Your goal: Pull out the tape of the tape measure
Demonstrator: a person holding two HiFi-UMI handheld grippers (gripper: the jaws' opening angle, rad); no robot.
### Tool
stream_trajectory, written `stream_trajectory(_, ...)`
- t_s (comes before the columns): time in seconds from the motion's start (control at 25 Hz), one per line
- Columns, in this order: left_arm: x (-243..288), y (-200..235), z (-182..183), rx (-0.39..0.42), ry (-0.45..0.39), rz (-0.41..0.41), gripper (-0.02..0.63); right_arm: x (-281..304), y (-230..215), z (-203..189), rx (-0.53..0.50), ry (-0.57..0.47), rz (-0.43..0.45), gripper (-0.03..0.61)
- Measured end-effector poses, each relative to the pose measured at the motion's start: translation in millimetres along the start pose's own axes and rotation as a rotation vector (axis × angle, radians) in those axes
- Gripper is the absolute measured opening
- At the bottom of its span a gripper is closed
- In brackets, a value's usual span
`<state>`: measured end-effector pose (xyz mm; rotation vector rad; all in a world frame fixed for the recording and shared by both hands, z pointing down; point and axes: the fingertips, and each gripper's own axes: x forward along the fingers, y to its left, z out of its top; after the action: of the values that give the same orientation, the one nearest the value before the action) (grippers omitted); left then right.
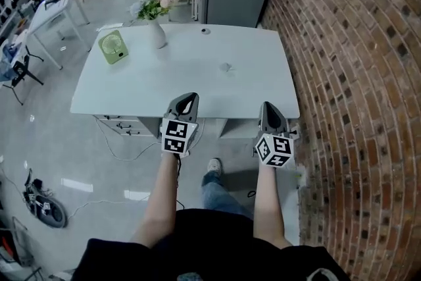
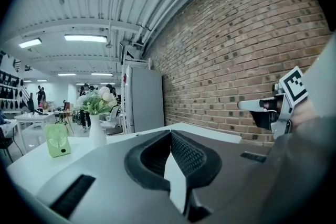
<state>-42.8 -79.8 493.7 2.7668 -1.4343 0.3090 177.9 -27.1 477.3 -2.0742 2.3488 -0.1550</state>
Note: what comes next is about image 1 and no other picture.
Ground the person's right forearm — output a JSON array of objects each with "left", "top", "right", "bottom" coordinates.
[{"left": 252, "top": 163, "right": 293, "bottom": 249}]

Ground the person's white shoe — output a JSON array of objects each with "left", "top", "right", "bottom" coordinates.
[{"left": 207, "top": 157, "right": 224, "bottom": 180}]

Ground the long white table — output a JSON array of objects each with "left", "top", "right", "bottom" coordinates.
[{"left": 26, "top": 0, "right": 92, "bottom": 71}]

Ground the black device on floor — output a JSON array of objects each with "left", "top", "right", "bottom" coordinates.
[{"left": 22, "top": 168, "right": 69, "bottom": 230}]

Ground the person's blue jeans leg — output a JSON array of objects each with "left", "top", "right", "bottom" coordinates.
[{"left": 201, "top": 170, "right": 255, "bottom": 220}]

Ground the pink and white flower bouquet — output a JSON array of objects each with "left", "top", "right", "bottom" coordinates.
[{"left": 129, "top": 0, "right": 181, "bottom": 22}]

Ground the black metal frame chair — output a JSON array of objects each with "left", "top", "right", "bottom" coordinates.
[{"left": 2, "top": 45, "right": 45, "bottom": 107}]

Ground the white ceramic vase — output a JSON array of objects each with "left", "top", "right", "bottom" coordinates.
[{"left": 147, "top": 18, "right": 167, "bottom": 50}]

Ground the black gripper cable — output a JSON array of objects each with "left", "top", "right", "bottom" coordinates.
[{"left": 174, "top": 154, "right": 186, "bottom": 211}]

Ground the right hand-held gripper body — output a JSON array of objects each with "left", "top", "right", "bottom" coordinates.
[{"left": 254, "top": 101, "right": 295, "bottom": 168}]

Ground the green desk fan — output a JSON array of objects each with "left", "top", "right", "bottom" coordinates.
[{"left": 97, "top": 30, "right": 130, "bottom": 66}]

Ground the person's left forearm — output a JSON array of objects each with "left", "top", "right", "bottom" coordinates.
[{"left": 130, "top": 151, "right": 181, "bottom": 249}]

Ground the person's black shirt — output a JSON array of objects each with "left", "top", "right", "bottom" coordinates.
[{"left": 70, "top": 208, "right": 352, "bottom": 281}]

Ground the thin white floor cable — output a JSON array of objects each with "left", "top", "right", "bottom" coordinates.
[{"left": 65, "top": 193, "right": 153, "bottom": 222}]

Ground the white drawer cabinet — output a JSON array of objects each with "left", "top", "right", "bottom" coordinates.
[{"left": 93, "top": 114, "right": 162, "bottom": 139}]

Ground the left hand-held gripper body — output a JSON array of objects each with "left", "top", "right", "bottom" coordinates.
[{"left": 161, "top": 91, "right": 201, "bottom": 159}]

